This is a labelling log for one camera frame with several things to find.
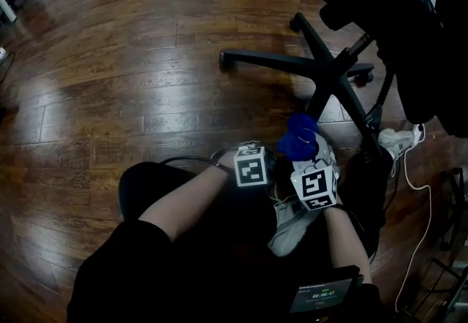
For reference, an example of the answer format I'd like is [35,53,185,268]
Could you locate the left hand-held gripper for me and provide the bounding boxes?
[211,140,278,189]

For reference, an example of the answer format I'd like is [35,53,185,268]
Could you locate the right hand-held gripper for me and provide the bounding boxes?
[290,133,341,212]

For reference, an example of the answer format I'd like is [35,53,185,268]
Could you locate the blue cloth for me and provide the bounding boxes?
[276,113,320,162]

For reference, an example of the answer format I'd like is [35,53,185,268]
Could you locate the person's left forearm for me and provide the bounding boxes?
[138,151,238,242]

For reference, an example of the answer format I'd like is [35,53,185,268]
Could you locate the person's right forearm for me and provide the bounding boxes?
[323,204,372,284]

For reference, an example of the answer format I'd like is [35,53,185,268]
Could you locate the person's white sneaker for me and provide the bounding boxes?
[378,128,416,162]
[268,197,322,257]

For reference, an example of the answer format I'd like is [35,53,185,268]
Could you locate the person's black trousers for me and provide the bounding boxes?
[118,149,394,278]

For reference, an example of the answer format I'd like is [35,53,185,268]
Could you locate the black smartphone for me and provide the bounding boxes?
[288,265,365,314]

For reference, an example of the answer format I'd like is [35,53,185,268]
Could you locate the person's black shirt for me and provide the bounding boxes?
[67,221,385,323]

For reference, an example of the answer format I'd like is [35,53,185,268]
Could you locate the black metal rack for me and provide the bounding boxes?
[398,167,468,323]

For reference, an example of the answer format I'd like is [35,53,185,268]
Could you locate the black cable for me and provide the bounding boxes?
[160,155,231,171]
[0,53,15,83]
[383,164,401,213]

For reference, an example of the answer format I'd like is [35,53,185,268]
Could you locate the white cable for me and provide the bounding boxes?
[394,148,432,310]

